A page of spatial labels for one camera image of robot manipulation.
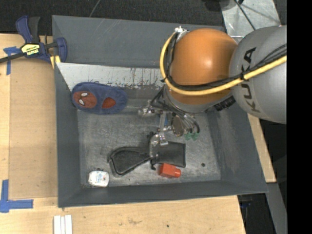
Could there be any grey metal bin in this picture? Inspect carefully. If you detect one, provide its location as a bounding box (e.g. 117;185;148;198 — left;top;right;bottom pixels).
51;15;270;208

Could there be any red plastic block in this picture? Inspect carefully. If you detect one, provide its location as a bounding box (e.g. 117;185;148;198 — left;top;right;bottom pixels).
157;162;182;179

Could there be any black flat tool with handle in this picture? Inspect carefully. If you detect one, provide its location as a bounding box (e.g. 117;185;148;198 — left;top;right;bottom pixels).
108;141;187;177

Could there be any blue cloth mask red face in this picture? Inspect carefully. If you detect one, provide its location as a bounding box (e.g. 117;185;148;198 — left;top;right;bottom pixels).
71;81;129;116

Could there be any white small packet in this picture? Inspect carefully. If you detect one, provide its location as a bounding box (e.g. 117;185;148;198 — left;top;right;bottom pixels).
87;170;110;188

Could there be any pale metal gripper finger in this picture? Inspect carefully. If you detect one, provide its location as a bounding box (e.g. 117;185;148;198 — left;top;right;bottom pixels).
148;133;160;166
158;133;170;147

